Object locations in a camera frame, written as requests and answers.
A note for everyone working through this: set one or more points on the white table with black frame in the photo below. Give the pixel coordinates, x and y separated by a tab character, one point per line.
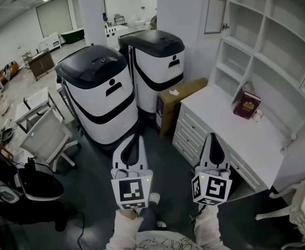
36	99

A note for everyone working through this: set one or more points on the white shelf cabinet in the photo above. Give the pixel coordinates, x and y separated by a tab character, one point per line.
285	43

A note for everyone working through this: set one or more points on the torn white paper scrap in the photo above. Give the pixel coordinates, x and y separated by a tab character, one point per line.
173	92

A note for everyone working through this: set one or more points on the person's left white shoe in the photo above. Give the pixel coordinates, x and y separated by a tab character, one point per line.
154	198

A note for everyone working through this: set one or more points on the brown cardboard box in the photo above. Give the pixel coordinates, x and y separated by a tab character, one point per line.
168	108

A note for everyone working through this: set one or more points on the dark red book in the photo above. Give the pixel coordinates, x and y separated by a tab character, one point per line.
246	105

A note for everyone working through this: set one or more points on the small white round object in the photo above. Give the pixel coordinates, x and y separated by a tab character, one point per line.
293	136

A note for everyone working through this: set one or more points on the person's right white shoe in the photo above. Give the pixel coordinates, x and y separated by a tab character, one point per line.
161	224

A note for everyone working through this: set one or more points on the white sideboard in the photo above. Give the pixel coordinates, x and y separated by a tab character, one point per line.
49	42

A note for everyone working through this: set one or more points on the black round stool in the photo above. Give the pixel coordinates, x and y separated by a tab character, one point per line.
42	186

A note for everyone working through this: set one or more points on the brown sofa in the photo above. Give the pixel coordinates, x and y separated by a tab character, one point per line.
11	72

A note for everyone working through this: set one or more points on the white office chair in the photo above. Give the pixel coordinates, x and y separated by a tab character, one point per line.
46	139

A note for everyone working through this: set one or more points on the grey folding chair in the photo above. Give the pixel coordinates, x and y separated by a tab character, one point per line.
119	18

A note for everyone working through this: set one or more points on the small metal rack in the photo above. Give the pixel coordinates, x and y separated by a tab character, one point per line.
27	59

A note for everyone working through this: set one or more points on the white cabinet glass door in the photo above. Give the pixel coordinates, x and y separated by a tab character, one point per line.
216	9

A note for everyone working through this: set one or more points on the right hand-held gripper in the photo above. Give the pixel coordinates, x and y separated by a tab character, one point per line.
214	189

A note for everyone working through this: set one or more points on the person's printed white shirt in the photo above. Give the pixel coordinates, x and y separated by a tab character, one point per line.
165	241

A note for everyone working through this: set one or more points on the white black service robot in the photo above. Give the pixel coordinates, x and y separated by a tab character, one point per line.
155	61
100	98

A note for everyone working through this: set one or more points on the person's left forearm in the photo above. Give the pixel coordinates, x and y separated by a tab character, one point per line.
126	230

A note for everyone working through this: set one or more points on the white toilet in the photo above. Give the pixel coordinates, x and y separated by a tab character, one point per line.
140	23

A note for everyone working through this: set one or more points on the person's right forearm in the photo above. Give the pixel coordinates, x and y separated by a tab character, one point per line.
209	228

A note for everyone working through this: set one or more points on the white desk with drawers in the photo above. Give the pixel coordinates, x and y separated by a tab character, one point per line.
220	118

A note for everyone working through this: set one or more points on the person's dark trousers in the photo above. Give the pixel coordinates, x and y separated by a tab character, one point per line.
149	217

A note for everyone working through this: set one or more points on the person's white shoe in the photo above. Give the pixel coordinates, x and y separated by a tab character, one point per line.
161	224
154	198

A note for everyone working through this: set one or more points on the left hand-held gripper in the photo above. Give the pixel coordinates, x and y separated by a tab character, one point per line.
131	189

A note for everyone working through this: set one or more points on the white tub with black holes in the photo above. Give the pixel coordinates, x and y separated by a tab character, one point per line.
114	34

